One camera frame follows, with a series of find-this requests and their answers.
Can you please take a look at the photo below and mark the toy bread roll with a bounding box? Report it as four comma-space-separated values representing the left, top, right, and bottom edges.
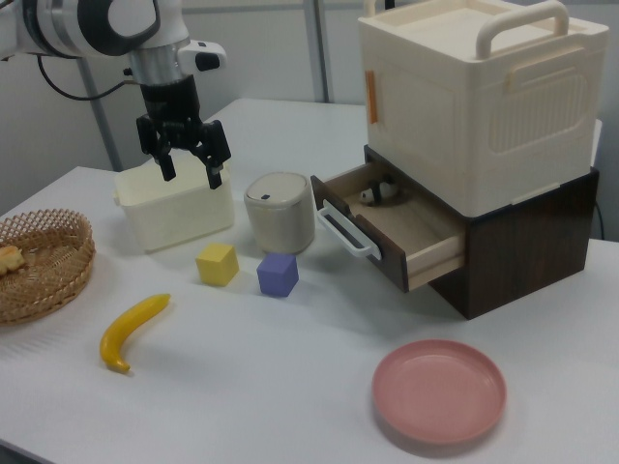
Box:
0, 245, 25, 276

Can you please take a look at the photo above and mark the cream plastic box with handle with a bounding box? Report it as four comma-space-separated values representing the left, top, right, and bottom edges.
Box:
356, 0, 610, 218

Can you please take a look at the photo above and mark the dark wood drawer cabinet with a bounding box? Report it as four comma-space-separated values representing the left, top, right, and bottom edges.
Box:
362, 144, 601, 320

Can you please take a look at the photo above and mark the woven wicker basket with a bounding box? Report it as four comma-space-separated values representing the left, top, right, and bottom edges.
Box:
0, 207, 97, 326

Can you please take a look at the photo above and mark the small panda toy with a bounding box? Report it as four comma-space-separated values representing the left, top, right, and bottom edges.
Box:
358, 179, 400, 207

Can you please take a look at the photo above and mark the yellow cube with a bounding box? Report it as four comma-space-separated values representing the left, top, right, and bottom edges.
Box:
194, 243, 241, 287

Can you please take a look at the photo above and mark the cream open plastic container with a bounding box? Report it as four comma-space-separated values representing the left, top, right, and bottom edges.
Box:
111, 157, 237, 254

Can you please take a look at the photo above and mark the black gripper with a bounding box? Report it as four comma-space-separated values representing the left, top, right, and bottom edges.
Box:
135, 76, 233, 190

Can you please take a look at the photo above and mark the wooden drawer with white handle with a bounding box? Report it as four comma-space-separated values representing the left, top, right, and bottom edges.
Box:
309, 161, 468, 294

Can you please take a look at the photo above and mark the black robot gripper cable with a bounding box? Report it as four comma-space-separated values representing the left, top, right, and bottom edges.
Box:
37, 57, 142, 102

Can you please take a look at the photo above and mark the beige mini trash bin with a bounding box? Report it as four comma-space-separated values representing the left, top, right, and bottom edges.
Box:
243, 172, 316, 256

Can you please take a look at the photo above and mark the purple cube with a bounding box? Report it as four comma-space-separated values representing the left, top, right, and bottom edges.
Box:
255, 251, 300, 298

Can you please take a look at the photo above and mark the pink plate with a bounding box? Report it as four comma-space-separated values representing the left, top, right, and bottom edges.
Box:
370, 338, 508, 444

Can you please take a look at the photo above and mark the yellow toy banana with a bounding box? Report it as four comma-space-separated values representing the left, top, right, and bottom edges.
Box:
99, 293, 172, 373

